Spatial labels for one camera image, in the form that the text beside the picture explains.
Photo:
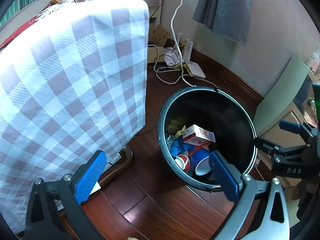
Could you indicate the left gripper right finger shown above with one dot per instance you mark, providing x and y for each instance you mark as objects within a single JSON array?
[{"x": 227, "y": 176}]

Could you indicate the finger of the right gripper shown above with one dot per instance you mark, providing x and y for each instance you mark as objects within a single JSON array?
[
  {"x": 290, "y": 127},
  {"x": 267, "y": 147}
]

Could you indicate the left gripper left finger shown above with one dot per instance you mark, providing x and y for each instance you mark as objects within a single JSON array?
[{"x": 87, "y": 175}]

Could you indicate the white cup blue outside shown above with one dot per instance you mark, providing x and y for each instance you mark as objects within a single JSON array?
[{"x": 200, "y": 162}]

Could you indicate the red paper cup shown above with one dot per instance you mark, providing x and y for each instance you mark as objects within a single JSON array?
[{"x": 183, "y": 162}]

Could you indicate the red white small carton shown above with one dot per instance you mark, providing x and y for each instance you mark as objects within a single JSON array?
[{"x": 197, "y": 136}]

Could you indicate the blue cloth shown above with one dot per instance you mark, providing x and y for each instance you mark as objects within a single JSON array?
[{"x": 179, "y": 147}]

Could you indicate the yellow cloth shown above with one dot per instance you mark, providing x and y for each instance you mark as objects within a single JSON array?
[{"x": 176, "y": 124}]

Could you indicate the black trash bin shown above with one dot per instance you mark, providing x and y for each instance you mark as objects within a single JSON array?
[{"x": 198, "y": 120}]

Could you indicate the person's right hand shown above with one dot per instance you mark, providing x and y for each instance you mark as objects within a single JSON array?
[{"x": 303, "y": 187}]

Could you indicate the green white cabinet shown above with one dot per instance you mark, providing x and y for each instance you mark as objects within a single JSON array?
[{"x": 291, "y": 99}]

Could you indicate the pink checkered tablecloth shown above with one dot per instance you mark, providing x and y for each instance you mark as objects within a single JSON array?
[{"x": 71, "y": 84}]

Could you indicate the white router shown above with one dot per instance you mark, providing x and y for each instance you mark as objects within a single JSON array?
[{"x": 186, "y": 47}]

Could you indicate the grey curtain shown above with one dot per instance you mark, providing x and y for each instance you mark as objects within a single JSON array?
[{"x": 229, "y": 19}]

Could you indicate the cardboard box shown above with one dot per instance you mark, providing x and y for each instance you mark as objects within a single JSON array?
[{"x": 158, "y": 37}]

